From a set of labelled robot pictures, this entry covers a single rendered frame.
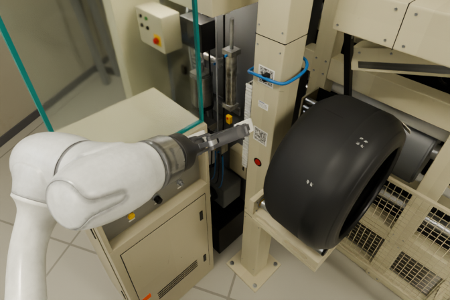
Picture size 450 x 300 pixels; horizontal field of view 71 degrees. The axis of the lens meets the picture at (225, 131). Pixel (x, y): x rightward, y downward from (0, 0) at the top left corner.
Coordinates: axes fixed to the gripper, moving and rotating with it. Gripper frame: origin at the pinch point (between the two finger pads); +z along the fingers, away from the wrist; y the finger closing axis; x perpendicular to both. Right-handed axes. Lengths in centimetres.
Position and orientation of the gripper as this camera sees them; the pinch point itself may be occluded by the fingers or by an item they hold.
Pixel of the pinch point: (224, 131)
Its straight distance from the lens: 74.8
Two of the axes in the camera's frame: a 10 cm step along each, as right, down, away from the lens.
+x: -2.9, -9.5, -0.9
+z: 5.1, -2.3, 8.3
